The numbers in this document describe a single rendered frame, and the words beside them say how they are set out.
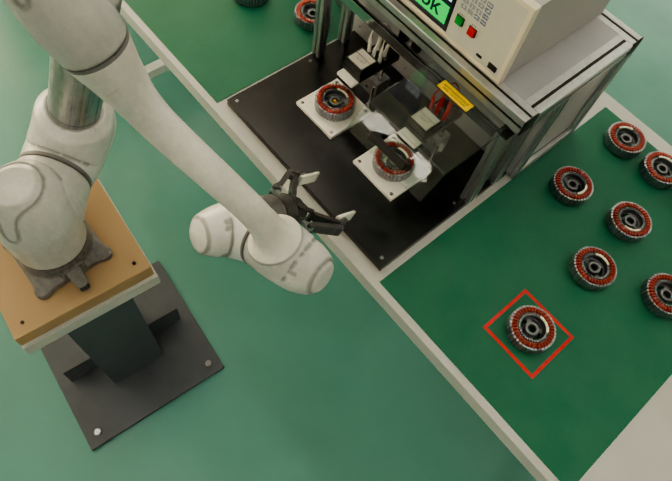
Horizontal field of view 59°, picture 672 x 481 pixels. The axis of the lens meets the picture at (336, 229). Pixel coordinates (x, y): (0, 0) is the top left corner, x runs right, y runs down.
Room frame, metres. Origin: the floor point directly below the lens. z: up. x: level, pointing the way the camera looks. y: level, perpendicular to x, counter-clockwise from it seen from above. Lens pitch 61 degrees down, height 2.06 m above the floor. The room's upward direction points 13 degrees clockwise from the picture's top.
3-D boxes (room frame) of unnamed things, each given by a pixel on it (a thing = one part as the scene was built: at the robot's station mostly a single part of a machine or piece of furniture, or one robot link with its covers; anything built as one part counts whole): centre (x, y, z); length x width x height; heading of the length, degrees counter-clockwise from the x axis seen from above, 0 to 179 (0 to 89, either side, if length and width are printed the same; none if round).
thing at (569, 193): (1.00, -0.60, 0.77); 0.11 x 0.11 x 0.04
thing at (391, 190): (0.92, -0.11, 0.78); 0.15 x 0.15 x 0.01; 51
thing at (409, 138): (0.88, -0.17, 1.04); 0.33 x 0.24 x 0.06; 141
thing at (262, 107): (1.01, -0.02, 0.76); 0.64 x 0.47 x 0.02; 51
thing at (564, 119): (1.11, -0.52, 0.91); 0.28 x 0.03 x 0.32; 141
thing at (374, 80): (1.19, -0.01, 0.80); 0.07 x 0.05 x 0.06; 51
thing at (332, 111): (1.07, 0.08, 0.80); 0.11 x 0.11 x 0.04
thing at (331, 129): (1.07, 0.08, 0.78); 0.15 x 0.15 x 0.01; 51
